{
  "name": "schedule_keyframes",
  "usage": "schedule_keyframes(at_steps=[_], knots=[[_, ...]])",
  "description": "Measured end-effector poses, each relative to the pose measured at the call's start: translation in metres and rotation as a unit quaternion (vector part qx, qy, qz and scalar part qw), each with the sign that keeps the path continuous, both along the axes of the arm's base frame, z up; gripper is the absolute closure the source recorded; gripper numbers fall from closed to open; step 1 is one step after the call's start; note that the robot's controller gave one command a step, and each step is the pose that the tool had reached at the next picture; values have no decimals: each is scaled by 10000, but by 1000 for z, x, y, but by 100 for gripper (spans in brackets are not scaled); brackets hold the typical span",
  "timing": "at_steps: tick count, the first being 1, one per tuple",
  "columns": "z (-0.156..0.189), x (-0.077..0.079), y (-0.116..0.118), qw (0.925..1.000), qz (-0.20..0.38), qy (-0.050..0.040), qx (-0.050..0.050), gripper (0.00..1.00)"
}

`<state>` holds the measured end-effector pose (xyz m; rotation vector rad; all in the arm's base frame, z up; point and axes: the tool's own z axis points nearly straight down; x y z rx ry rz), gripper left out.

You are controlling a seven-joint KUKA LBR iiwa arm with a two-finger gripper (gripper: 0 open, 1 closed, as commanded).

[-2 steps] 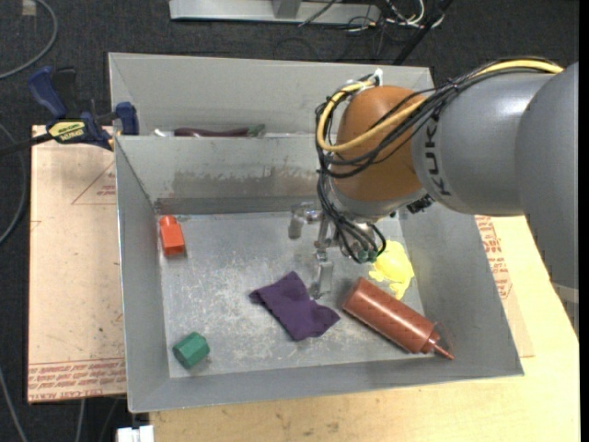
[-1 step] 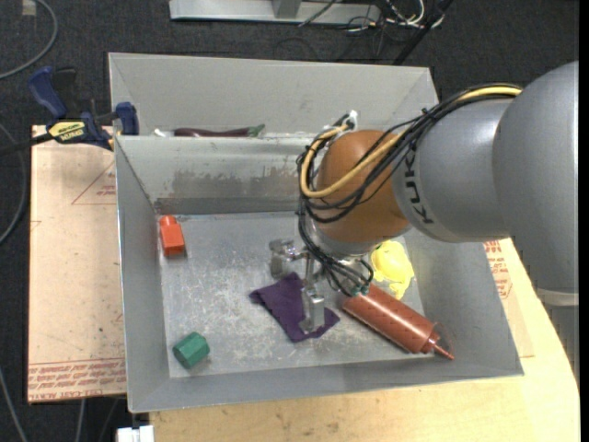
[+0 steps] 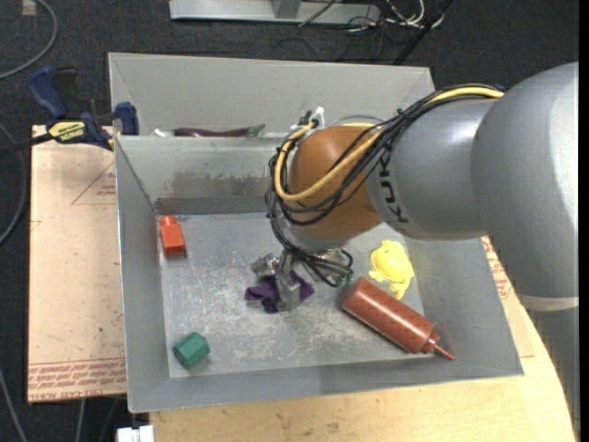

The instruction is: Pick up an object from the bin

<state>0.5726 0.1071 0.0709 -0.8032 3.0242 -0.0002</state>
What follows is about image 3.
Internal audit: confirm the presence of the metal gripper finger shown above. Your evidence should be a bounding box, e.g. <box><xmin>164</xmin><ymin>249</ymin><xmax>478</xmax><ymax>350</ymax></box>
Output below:
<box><xmin>275</xmin><ymin>267</ymin><xmax>303</xmax><ymax>313</ymax></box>
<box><xmin>249</xmin><ymin>251</ymin><xmax>280</xmax><ymax>276</ymax></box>

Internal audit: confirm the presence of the purple cloth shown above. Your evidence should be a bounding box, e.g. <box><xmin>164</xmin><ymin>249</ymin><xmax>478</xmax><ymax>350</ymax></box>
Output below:
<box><xmin>244</xmin><ymin>269</ymin><xmax>317</xmax><ymax>315</ymax></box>

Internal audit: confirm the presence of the yellow toy duck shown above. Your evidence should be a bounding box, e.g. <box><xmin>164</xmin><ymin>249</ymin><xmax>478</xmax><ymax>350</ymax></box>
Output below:
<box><xmin>367</xmin><ymin>239</ymin><xmax>416</xmax><ymax>301</ymax></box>

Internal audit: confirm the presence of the grey metal bin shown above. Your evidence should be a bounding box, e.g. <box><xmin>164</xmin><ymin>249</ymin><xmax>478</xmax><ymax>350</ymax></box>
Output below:
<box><xmin>108</xmin><ymin>52</ymin><xmax>525</xmax><ymax>414</ymax></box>

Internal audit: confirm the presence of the red-brown squeeze bottle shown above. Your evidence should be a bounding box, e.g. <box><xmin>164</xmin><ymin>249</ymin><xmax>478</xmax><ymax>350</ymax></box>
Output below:
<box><xmin>341</xmin><ymin>277</ymin><xmax>456</xmax><ymax>362</ymax></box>

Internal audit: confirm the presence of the orange-red bottle-shaped block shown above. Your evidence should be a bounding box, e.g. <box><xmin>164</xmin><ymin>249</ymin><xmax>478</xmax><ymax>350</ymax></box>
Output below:
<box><xmin>158</xmin><ymin>215</ymin><xmax>188</xmax><ymax>258</ymax></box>

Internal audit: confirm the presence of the green hexagonal block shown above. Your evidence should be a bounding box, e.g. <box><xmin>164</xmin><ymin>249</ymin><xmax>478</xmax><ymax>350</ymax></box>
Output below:
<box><xmin>172</xmin><ymin>331</ymin><xmax>212</xmax><ymax>370</ymax></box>

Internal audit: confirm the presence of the purple toy eggplant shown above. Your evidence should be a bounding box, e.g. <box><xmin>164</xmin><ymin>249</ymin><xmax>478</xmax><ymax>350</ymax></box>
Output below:
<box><xmin>172</xmin><ymin>123</ymin><xmax>267</xmax><ymax>139</ymax></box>

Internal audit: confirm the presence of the brown cardboard board, red print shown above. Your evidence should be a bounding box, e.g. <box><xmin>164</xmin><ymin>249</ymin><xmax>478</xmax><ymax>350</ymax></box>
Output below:
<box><xmin>27</xmin><ymin>124</ymin><xmax>537</xmax><ymax>404</ymax></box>

